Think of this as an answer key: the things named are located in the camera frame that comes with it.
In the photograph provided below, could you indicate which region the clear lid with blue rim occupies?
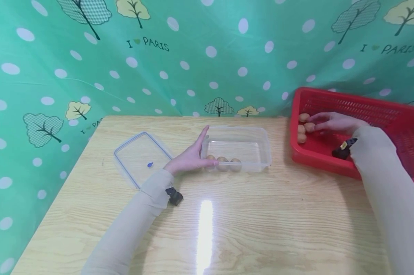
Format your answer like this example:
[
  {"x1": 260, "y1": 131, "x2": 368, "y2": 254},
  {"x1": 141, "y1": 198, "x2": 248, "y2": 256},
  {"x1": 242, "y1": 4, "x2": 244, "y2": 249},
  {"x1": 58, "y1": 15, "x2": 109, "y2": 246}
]
[{"x1": 114, "y1": 132, "x2": 173, "y2": 190}]

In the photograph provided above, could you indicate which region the clear plastic container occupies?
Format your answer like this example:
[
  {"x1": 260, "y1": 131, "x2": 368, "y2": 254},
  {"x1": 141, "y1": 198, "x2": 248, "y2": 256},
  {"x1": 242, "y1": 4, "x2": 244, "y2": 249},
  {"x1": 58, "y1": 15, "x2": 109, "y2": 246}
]
[{"x1": 200, "y1": 126, "x2": 272, "y2": 173}]

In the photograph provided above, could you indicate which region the black wrist band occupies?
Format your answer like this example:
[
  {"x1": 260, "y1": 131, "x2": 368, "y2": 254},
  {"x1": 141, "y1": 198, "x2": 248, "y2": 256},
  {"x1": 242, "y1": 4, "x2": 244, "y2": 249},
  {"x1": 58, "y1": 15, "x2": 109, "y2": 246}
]
[
  {"x1": 165, "y1": 187, "x2": 184, "y2": 207},
  {"x1": 332, "y1": 138, "x2": 358, "y2": 160}
]

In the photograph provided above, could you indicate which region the red plastic basket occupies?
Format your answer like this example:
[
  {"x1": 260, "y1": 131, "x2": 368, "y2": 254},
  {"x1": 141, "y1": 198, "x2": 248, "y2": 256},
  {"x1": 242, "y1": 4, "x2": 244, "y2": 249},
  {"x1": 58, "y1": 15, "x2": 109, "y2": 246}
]
[{"x1": 290, "y1": 87, "x2": 414, "y2": 189}]

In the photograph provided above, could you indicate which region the person's right forearm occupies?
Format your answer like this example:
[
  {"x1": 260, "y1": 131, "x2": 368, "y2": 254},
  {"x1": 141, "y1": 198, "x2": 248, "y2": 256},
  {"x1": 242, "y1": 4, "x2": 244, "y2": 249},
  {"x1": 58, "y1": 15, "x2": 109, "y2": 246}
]
[{"x1": 350, "y1": 126, "x2": 414, "y2": 275}]

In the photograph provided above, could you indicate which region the person's left hand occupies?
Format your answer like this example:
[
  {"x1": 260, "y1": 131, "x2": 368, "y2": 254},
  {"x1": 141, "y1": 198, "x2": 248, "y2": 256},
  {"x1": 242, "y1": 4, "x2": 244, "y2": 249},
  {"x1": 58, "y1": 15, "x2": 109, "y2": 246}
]
[{"x1": 163, "y1": 125, "x2": 219, "y2": 177}]

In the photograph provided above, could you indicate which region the person's right hand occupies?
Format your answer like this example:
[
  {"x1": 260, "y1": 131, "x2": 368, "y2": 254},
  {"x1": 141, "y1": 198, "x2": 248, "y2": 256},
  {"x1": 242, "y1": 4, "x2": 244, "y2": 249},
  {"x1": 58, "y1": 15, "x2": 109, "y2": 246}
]
[{"x1": 307, "y1": 112, "x2": 370, "y2": 136}]

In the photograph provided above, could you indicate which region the person's left forearm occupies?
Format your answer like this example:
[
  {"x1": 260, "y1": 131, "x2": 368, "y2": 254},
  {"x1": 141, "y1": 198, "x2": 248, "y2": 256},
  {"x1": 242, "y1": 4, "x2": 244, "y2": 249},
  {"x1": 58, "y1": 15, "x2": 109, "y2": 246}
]
[{"x1": 81, "y1": 169, "x2": 175, "y2": 275}]

